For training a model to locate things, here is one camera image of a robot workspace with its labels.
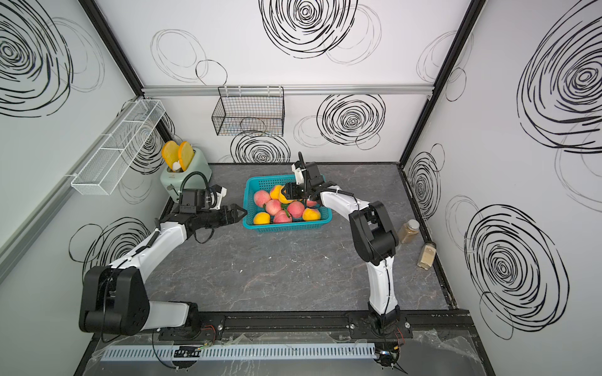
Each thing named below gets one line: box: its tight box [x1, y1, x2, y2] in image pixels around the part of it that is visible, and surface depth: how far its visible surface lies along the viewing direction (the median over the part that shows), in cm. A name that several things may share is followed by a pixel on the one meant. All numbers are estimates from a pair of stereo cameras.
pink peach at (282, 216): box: [273, 209, 293, 224], surface depth 96 cm
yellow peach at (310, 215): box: [301, 207, 321, 222], surface depth 96 cm
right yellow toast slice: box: [177, 141, 195, 172], surface depth 98 cm
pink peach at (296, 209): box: [287, 200, 305, 219], surface depth 98 cm
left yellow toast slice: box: [161, 140, 180, 170], surface depth 98 cm
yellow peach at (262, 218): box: [253, 211, 271, 225], surface depth 95 cm
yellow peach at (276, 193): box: [269, 184, 284, 201], surface depth 102 cm
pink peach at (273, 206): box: [265, 198, 282, 216], surface depth 98 cm
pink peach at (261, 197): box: [253, 189, 272, 208], surface depth 101 cm
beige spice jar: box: [417, 241, 437, 271], surface depth 88 cm
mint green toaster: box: [159, 148, 213, 203], surface depth 98 cm
